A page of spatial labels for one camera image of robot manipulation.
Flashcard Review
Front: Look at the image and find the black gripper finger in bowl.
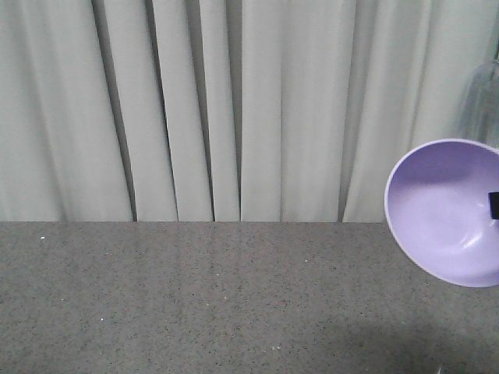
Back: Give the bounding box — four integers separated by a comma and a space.
488, 192, 499, 220

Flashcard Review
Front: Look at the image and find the purple plastic bowl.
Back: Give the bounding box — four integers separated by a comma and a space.
384, 139, 498, 288

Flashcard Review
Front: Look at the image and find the white blender with glass jar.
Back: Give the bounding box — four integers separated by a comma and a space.
456, 54, 499, 150

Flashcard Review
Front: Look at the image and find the grey window curtain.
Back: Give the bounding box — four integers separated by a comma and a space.
1, 1, 498, 222

